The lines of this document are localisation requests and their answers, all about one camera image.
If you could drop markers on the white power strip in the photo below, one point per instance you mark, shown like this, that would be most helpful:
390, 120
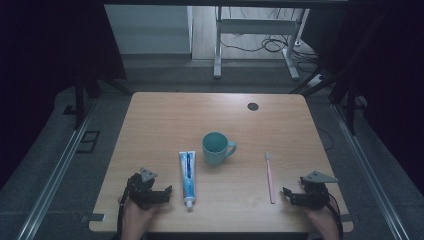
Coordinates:
316, 80

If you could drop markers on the black metal stand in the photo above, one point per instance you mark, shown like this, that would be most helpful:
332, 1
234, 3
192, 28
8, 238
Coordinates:
79, 100
350, 100

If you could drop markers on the white cabinet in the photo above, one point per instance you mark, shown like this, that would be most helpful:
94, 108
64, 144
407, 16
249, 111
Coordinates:
150, 30

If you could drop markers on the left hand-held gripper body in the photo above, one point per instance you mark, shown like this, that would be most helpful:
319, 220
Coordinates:
141, 193

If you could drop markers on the dark round table grommet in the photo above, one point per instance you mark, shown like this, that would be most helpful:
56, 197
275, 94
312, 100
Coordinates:
253, 106

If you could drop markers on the white blue toothpaste tube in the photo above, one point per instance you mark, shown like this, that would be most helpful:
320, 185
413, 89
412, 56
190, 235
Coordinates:
187, 178

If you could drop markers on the pink toothbrush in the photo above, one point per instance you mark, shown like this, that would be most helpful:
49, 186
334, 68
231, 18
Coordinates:
270, 180

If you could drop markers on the dark curtain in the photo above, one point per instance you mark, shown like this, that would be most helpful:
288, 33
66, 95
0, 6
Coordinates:
40, 66
393, 83

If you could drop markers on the grey metal floor rail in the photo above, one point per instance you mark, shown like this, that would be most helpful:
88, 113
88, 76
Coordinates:
53, 180
366, 170

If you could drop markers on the white metal desk frame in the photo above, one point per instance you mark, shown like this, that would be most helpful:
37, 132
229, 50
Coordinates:
256, 26

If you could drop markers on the teal cup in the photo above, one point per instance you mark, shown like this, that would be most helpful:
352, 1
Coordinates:
215, 150

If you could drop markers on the person's left hand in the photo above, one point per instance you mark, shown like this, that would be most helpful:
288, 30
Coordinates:
136, 220

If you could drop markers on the small black floor plate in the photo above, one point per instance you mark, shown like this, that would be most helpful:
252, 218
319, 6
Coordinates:
69, 110

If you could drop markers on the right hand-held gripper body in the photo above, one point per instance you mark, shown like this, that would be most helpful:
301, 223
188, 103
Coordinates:
315, 196

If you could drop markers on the person's right hand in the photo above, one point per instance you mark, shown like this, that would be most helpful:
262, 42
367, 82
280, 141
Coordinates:
321, 221

